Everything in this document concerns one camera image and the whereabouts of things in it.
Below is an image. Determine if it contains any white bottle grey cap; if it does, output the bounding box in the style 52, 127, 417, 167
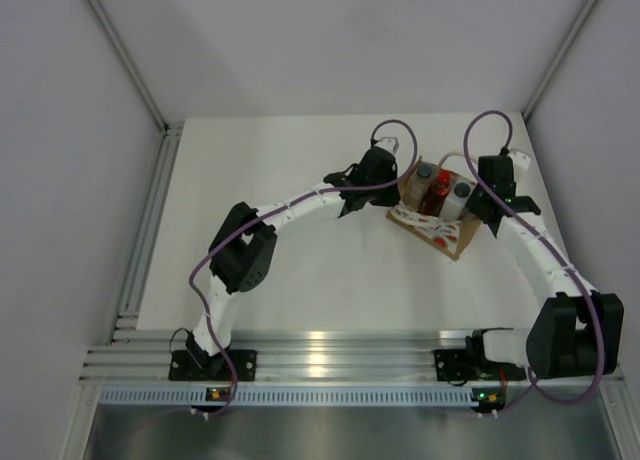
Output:
439, 181, 475, 222

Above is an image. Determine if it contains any clear bottle grey cap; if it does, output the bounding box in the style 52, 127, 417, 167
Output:
404, 162, 438, 211

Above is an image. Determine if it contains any red liquid bottle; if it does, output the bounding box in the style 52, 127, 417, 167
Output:
419, 169, 452, 217

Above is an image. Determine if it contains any burlap watermelon canvas bag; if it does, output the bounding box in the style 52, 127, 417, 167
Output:
387, 151, 480, 261

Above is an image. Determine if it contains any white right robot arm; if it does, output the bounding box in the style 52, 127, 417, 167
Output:
465, 155, 624, 379

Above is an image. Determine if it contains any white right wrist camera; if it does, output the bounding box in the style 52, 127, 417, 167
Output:
503, 149, 531, 183

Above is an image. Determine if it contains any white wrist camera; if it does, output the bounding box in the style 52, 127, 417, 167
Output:
503, 149, 531, 183
371, 136, 399, 155

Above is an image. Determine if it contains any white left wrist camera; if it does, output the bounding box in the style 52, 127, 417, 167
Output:
371, 136, 399, 155

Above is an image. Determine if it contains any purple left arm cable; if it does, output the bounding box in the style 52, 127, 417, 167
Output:
188, 119, 419, 421

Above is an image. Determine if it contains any aluminium frame post right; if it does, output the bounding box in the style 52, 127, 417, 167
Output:
521, 0, 603, 123

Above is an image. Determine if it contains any aluminium frame post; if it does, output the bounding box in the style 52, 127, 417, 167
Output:
82, 0, 167, 135
521, 0, 603, 123

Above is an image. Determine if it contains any aluminium frame post left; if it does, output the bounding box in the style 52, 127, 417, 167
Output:
82, 0, 167, 135

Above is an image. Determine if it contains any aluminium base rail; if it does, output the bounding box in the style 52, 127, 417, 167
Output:
79, 328, 624, 382

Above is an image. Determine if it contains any slotted grey cable duct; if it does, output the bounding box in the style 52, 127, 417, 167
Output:
99, 386, 490, 408

